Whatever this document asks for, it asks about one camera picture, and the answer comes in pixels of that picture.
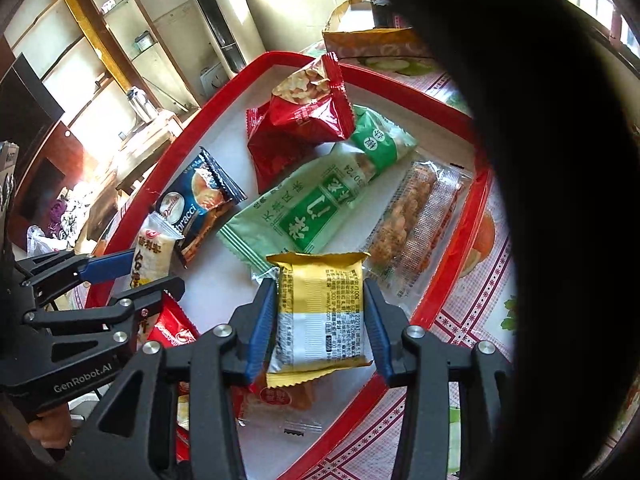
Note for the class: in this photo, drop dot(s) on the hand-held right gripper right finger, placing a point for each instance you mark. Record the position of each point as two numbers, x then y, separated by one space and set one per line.
382 345

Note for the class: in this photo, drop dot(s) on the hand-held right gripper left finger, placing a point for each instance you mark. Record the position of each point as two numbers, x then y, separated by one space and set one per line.
260 330

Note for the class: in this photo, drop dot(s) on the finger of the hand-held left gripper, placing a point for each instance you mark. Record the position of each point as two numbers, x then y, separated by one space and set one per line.
150 295
112 266

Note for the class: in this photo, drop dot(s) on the yellow snack packet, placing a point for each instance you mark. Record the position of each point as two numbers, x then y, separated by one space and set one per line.
320 310

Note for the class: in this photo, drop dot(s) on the dark blue biscuit packet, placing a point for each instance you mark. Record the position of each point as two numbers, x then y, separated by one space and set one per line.
200 200

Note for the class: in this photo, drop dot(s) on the red snack packet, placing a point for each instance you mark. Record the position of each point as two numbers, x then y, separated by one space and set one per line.
315 105
275 155

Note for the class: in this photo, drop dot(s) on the red cardboard tray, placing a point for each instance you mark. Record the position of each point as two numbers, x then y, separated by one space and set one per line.
225 125

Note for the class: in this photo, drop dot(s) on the clear packet twisted fried snacks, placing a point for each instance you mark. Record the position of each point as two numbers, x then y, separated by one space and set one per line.
280 402

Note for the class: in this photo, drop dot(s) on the person's left hand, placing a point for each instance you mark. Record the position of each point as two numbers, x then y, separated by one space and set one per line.
50 430

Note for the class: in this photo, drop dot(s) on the white plastic bag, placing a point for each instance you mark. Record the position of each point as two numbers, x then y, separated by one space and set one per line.
47 240

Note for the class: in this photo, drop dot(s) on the green snack packet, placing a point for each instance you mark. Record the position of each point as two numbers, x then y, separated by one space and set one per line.
300 210

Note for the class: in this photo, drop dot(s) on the clear packet orange crispy bar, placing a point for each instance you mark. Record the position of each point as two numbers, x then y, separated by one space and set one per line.
415 220

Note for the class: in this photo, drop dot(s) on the metal kettle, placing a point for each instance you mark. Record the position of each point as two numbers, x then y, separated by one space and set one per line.
140 105

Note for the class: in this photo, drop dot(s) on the dark cabinet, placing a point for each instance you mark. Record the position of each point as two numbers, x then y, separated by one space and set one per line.
27 110

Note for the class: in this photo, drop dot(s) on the wooden shelf unit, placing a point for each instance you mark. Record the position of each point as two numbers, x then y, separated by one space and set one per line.
115 35

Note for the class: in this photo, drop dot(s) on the yellow cardboard box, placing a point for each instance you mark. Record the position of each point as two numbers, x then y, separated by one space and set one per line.
370 42

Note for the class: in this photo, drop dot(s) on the dark jar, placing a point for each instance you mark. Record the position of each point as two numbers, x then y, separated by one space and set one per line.
384 12

